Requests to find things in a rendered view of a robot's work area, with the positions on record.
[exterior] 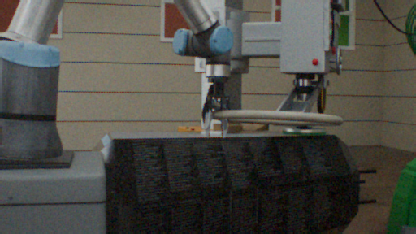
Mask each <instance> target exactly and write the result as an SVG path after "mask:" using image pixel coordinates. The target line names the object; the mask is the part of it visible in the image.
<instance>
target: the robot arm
mask: <svg viewBox="0 0 416 234"><path fill-rule="evenodd" d="M172 1H173V2H174V3H175V4H176V6H177V8H178V9H179V11H180V13H181V14H182V15H183V18H184V19H185V20H186V22H187V24H188V25H189V27H190V30H186V29H179V30H177V31H176V34H175V36H174V39H173V48H174V51H175V54H178V55H181V56H189V57H195V58H202V59H206V74H205V78H208V83H213V84H211V85H210V86H209V88H208V94H207V96H206V103H204V106H203V107H202V110H201V117H202V122H203V126H204V129H205V133H206V135H207V137H208V138H209V135H210V121H211V120H212V119H213V115H212V114H211V113H213V112H214V111H229V110H230V109H229V101H230V96H225V94H224V83H228V79H229V78H230V72H231V71H232V69H230V65H231V48H232V47H233V44H234V36H233V33H232V30H231V29H229V28H228V27H226V26H224V25H221V23H220V22H219V21H218V19H217V18H216V17H215V14H214V13H213V12H212V10H211V9H210V7H209V6H208V3H207V1H206V0H172ZM64 2H65V0H20V2H19V5H18V8H17V10H16V12H15V14H14V16H13V20H12V21H11V24H10V26H9V28H8V29H7V32H5V33H3V34H0V157H4V158H43V159H44V158H57V157H59V156H62V154H63V145H62V143H61V138H60V135H59V131H58V129H57V127H56V113H57V101H58V91H59V70H60V64H61V60H60V50H59V48H58V47H56V46H52V45H47V42H48V40H49V39H50V34H51V33H52V30H53V28H54V26H55V24H56V20H57V18H58V17H59V13H60V12H61V10H62V8H63V4H64ZM191 29H192V30H191Z"/></svg>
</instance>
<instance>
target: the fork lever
mask: <svg viewBox="0 0 416 234"><path fill-rule="evenodd" d="M292 85H293V86H294V87H293V88H292V90H291V92H290V93H289V94H288V95H287V97H286V98H285V99H284V100H283V101H282V103H281V104H280V106H279V107H278V109H277V110H276V111H287V112H300V113H310V109H311V107H313V105H314V103H315V101H316V98H317V96H318V95H319V94H320V93H321V88H322V87H323V77H321V79H320V80H319V81H311V85H316V88H314V91H313V93H312V94H311V95H310V98H309V100H308V101H307V102H300V101H293V100H294V98H295V97H296V96H297V94H296V87H297V86H298V82H297V83H296V84H295V80H293V82H292Z"/></svg>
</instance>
